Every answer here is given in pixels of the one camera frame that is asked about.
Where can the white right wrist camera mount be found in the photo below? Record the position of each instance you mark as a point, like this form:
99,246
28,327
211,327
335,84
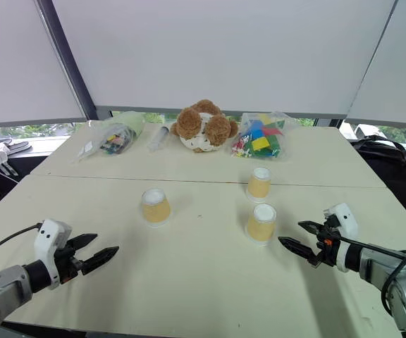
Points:
344,220

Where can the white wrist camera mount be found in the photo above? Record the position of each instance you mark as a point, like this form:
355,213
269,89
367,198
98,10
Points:
49,243
344,220

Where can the plastic bag of coloured blocks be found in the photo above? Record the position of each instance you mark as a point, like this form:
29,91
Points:
261,137

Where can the yellow paper cup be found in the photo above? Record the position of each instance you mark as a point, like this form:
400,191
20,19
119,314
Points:
155,207
259,183
261,224

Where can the dark window frame post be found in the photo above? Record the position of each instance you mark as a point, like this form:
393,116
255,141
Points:
67,60

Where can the clear plastic syringe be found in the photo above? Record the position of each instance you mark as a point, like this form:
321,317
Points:
158,137

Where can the brown white plush toy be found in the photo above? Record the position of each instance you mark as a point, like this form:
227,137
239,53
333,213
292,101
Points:
203,125

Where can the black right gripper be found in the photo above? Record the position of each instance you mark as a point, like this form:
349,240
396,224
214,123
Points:
324,246

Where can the white sandal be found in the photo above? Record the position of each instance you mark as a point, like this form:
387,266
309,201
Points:
5,145

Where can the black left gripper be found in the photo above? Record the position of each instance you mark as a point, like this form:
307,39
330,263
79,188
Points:
67,264

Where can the plastic bag of small parts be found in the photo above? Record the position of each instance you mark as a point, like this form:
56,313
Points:
113,138

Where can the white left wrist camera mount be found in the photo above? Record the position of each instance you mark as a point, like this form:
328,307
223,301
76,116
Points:
49,243

